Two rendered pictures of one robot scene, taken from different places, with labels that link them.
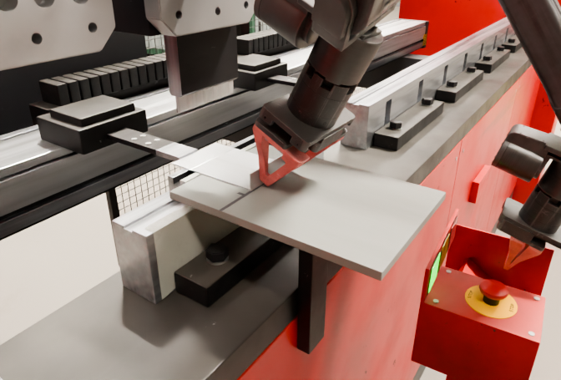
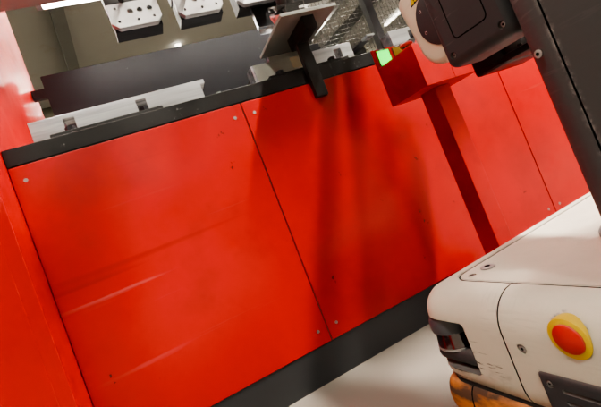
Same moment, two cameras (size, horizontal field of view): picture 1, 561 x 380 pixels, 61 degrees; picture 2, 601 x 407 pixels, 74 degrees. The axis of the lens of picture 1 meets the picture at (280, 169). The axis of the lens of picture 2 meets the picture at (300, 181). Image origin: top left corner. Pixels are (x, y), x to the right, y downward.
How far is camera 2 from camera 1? 1.15 m
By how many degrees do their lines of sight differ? 44
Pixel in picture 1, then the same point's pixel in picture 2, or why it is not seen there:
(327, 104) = not seen: outside the picture
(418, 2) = not seen: hidden behind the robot
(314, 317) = (313, 79)
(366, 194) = not seen: hidden behind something
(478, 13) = not seen: outside the picture
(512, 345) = (406, 55)
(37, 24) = (201, 4)
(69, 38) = (210, 6)
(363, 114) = (388, 38)
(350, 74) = not seen: outside the picture
